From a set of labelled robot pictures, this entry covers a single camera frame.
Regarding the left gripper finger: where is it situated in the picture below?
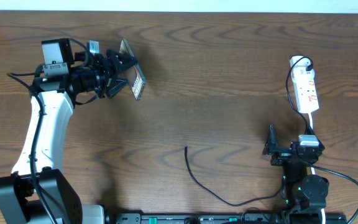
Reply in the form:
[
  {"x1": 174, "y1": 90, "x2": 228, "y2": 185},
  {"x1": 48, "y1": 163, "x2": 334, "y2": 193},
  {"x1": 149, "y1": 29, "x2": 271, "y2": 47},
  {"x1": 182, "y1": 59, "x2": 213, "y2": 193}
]
[
  {"x1": 106, "y1": 78, "x2": 128, "y2": 98},
  {"x1": 106, "y1": 49, "x2": 138, "y2": 75}
]

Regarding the Samsung Galaxy smartphone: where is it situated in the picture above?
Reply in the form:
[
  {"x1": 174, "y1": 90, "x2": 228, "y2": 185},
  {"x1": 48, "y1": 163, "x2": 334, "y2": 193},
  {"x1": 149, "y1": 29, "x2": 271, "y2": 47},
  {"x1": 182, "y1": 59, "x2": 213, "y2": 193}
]
[{"x1": 119, "y1": 39, "x2": 147, "y2": 101}]

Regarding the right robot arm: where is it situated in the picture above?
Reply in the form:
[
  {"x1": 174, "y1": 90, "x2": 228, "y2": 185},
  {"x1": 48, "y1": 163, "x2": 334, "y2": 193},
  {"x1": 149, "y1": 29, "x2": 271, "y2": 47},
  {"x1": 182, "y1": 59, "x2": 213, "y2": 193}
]
[{"x1": 262, "y1": 126, "x2": 329, "y2": 223}]

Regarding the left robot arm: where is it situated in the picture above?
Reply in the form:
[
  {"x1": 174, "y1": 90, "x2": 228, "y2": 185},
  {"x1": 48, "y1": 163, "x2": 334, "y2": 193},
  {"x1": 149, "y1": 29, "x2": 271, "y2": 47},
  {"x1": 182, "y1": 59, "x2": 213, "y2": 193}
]
[{"x1": 0, "y1": 38, "x2": 145, "y2": 223}]

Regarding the white USB charger adapter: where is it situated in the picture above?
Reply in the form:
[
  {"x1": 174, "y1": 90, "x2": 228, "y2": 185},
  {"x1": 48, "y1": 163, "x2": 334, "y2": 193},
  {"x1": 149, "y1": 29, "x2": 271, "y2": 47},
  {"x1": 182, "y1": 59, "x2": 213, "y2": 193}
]
[{"x1": 290, "y1": 55, "x2": 314, "y2": 72}]

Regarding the white power strip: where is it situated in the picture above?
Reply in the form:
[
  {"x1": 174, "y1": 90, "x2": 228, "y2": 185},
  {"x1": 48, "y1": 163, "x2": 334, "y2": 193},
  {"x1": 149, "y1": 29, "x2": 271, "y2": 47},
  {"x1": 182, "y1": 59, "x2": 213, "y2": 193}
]
[{"x1": 291, "y1": 67, "x2": 319, "y2": 114}]

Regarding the black charging cable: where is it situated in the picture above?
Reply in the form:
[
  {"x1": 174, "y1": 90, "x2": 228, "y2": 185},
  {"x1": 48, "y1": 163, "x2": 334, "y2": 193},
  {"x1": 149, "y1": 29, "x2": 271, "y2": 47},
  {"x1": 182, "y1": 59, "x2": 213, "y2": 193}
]
[{"x1": 183, "y1": 55, "x2": 314, "y2": 207}]

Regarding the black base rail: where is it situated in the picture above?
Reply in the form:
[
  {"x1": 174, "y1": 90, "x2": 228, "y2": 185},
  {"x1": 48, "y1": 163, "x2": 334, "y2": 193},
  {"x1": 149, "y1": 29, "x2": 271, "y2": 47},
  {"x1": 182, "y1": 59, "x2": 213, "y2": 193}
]
[{"x1": 104, "y1": 212, "x2": 347, "y2": 224}]

